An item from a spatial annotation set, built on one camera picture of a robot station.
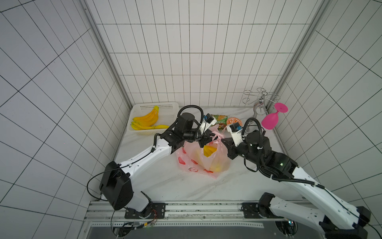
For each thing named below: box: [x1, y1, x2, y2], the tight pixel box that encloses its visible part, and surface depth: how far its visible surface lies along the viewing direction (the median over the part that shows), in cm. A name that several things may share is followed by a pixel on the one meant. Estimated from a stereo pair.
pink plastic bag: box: [175, 123, 232, 179], surface depth 82 cm
